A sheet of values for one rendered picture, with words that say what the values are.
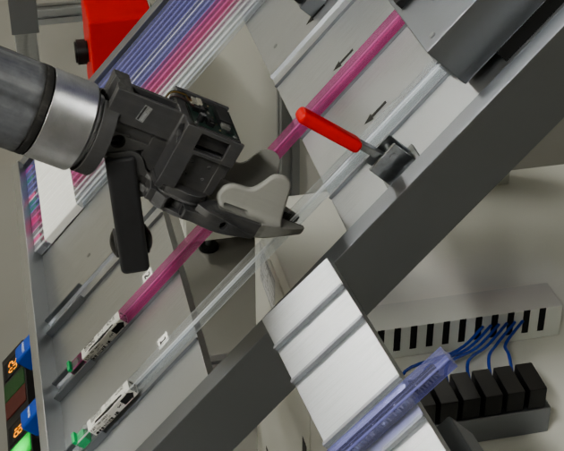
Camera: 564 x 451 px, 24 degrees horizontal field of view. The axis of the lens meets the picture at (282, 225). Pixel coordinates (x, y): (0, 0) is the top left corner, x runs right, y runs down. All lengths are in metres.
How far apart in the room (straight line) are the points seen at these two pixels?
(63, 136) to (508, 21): 0.36
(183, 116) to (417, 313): 0.58
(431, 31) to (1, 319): 1.79
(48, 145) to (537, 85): 0.38
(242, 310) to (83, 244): 1.21
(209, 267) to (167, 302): 1.54
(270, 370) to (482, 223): 0.76
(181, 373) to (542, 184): 0.87
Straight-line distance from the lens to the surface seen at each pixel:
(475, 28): 1.04
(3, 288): 2.79
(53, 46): 3.82
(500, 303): 1.58
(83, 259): 1.47
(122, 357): 1.29
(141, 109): 1.05
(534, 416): 1.46
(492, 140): 1.04
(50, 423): 1.31
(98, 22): 2.02
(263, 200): 1.10
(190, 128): 1.04
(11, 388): 1.49
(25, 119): 1.02
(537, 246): 1.78
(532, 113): 1.04
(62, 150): 1.04
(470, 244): 1.76
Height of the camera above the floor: 1.58
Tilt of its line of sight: 33 degrees down
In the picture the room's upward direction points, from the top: straight up
